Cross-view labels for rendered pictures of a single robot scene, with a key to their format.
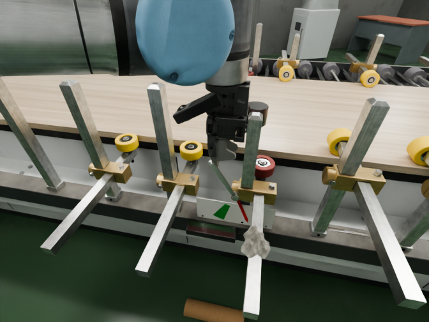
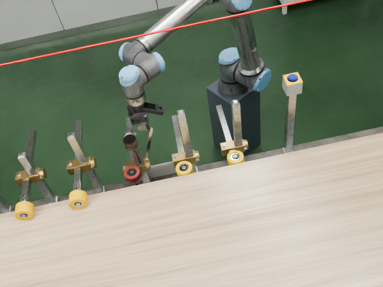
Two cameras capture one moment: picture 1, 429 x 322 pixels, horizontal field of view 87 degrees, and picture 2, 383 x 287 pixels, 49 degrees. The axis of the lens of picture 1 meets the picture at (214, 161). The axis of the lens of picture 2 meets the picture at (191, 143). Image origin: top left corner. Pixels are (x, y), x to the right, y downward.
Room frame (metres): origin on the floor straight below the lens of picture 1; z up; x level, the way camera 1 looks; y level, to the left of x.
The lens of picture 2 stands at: (1.87, -0.12, 2.50)
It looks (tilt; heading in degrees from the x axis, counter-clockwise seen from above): 49 degrees down; 168
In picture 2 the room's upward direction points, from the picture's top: 12 degrees counter-clockwise
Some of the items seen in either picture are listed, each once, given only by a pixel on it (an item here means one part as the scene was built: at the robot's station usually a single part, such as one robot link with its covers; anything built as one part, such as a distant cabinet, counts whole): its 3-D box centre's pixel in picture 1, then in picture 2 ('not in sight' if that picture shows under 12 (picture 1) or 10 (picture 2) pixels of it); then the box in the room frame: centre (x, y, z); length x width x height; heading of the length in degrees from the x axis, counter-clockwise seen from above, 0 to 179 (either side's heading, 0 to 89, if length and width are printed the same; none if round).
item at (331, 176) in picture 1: (351, 178); (81, 165); (0.44, -0.37, 0.94); 0.14 x 0.06 x 0.05; 78
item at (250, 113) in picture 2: not in sight; (235, 117); (-0.06, 0.64, 0.30); 0.25 x 0.25 x 0.60; 19
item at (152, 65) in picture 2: not in sight; (149, 66); (0.37, 0.08, 1.32); 0.12 x 0.12 x 0.09; 24
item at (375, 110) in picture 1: (339, 182); (87, 166); (0.45, -0.35, 0.93); 0.04 x 0.04 x 0.48; 78
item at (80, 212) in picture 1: (100, 190); (227, 135); (0.51, 0.37, 0.84); 0.44 x 0.03 x 0.04; 168
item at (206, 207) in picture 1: (233, 213); (150, 172); (0.48, -0.07, 0.75); 0.26 x 0.01 x 0.10; 78
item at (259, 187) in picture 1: (253, 190); (137, 167); (0.49, -0.12, 0.84); 0.14 x 0.06 x 0.05; 78
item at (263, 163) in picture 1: (260, 174); (134, 178); (0.56, -0.15, 0.85); 0.08 x 0.08 x 0.11
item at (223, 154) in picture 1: (223, 154); not in sight; (0.42, -0.02, 1.04); 0.06 x 0.03 x 0.09; 78
